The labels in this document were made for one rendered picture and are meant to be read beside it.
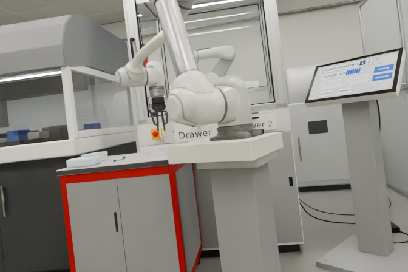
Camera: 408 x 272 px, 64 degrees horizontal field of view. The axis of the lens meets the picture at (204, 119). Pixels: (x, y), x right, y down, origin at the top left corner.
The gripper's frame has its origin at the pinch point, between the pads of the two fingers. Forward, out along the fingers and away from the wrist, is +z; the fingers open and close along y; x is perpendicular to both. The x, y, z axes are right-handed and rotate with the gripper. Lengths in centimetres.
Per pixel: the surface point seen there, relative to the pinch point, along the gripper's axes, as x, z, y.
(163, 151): -9.1, 11.2, -0.1
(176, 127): -7.6, -1.1, 8.8
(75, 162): -19.0, 10.5, -45.0
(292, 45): 308, -105, 207
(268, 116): 12, -1, 68
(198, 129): -10.3, 1.0, 21.3
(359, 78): -17, -17, 115
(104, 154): 2.8, 9.8, -34.6
